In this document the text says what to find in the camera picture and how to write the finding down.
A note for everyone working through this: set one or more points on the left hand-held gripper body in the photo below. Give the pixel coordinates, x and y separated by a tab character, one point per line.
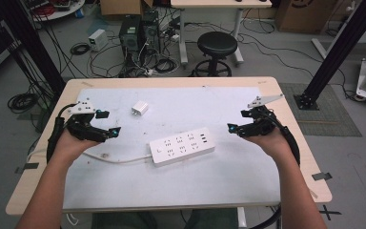
82	129

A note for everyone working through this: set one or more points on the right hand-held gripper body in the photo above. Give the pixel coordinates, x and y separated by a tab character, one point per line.
260	124

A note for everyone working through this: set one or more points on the white charger adapter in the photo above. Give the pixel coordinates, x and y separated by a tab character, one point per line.
139	108

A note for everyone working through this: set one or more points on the white power strip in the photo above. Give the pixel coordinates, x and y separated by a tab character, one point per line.
181	148

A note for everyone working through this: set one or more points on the person's right hand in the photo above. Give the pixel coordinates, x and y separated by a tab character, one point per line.
271	143

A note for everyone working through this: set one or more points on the person's left hand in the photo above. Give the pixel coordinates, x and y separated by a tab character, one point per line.
68	148

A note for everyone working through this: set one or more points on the grey tape strip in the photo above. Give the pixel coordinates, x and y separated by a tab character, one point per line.
28	166
321	176

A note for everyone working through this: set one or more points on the grey floor mat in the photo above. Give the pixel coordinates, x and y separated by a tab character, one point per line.
327	117

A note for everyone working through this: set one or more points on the black round stool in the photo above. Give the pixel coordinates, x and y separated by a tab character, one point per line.
217	44

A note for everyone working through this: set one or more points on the white power supply box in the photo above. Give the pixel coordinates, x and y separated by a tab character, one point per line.
97	38

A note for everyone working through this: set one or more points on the black computer tower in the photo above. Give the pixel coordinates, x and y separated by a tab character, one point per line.
129	38

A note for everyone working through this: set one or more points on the white table mat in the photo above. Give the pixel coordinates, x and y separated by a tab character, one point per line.
178	187

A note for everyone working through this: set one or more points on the person's dark green pants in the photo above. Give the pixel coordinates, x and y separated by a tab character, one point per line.
124	221

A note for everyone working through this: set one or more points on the grey computer tower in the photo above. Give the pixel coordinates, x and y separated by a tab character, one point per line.
151	31

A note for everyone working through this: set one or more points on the cardboard box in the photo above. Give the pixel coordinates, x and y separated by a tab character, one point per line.
305	16
120	6

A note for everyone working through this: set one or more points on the round white table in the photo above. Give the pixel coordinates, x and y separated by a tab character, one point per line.
60	11

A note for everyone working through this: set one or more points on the black tape cross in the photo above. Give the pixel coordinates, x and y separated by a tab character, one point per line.
329	212

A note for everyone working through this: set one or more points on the white desk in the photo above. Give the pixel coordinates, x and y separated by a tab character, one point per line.
219	3

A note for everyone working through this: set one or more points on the black metal post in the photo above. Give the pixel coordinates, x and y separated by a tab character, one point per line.
35	47
340	54

